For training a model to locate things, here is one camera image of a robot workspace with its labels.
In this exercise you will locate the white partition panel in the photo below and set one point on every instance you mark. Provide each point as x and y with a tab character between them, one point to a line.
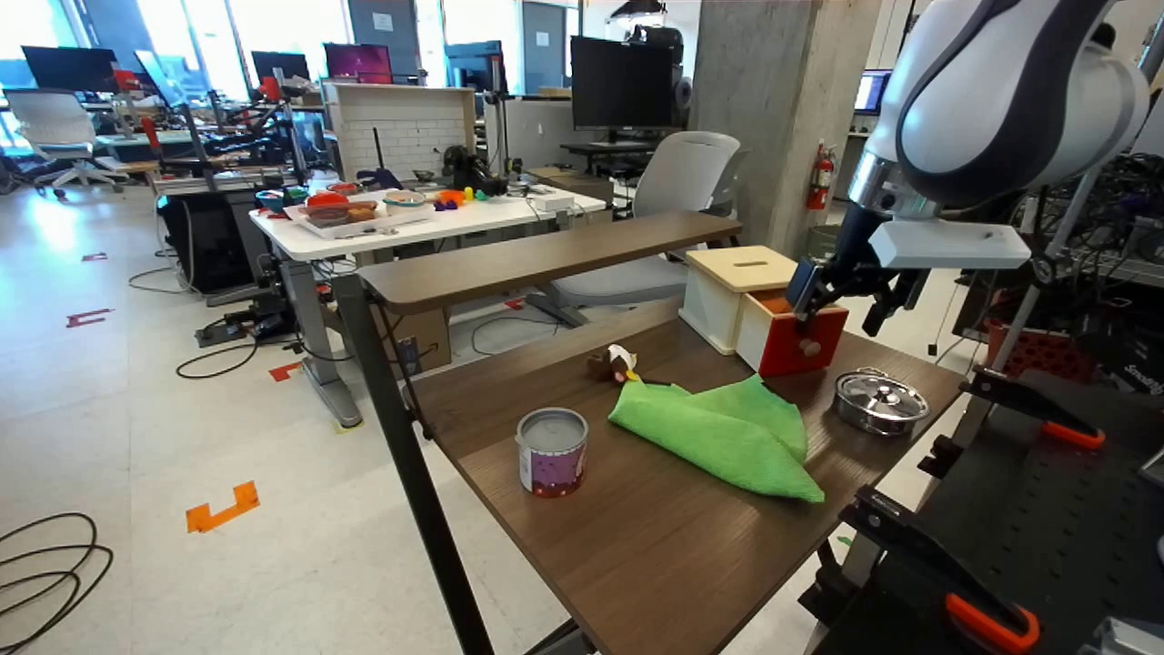
404	129

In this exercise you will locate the white wooden chest tan top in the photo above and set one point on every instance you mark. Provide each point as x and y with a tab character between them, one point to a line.
728	296

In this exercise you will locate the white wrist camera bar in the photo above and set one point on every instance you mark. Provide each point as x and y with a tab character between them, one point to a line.
951	244

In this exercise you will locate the small blue lit screen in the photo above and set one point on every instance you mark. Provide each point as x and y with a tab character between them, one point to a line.
867	91

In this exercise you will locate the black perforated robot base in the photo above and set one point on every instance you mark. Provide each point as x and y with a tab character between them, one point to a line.
1058	531

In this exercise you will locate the red fire extinguisher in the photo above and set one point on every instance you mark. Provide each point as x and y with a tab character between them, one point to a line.
824	180

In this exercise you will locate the silver metal pan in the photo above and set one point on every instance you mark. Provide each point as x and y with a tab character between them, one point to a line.
878	403

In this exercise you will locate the tin can purple label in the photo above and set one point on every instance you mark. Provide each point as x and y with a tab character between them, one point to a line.
554	456

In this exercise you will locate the grey aluminium pole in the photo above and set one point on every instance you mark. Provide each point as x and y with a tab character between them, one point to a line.
1022	303

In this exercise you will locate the grey concrete pillar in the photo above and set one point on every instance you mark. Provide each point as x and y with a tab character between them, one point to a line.
775	110

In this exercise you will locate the grey office chair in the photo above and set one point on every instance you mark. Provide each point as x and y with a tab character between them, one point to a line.
684	175

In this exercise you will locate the black monitor dark screen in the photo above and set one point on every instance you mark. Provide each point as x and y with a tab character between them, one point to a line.
71	66

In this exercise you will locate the white office chair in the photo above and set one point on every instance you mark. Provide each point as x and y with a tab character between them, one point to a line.
55	129

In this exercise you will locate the brown wooden shelf board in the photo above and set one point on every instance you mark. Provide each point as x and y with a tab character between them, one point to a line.
534	256

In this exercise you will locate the green microfiber cloth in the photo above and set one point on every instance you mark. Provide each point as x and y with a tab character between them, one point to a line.
728	438

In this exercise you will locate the monitor with pink screen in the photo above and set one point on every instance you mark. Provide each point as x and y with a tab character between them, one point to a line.
357	64

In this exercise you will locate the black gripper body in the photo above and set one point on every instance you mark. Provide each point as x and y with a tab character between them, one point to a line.
858	258

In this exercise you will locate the large black monitor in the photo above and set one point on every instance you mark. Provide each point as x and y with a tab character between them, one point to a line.
625	81

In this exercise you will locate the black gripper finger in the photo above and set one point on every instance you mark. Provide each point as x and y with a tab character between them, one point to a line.
896	300
818	291

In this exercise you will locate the red plastic crate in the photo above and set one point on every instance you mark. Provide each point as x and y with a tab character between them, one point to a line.
1030	353

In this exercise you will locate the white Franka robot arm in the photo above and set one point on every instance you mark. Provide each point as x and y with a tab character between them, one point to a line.
984	85

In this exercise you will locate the red wooden drawer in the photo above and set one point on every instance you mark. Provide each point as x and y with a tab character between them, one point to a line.
802	348

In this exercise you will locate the black metal table frame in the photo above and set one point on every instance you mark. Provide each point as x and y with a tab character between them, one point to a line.
400	449

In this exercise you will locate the orange floor tape marker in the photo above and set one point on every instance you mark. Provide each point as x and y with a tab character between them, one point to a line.
219	510

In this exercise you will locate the white standing desk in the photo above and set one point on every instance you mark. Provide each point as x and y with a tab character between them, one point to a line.
400	224

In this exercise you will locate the orange red parts stack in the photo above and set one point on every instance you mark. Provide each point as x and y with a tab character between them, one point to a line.
339	206

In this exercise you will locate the small plush toy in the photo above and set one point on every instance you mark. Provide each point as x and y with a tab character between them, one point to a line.
615	362

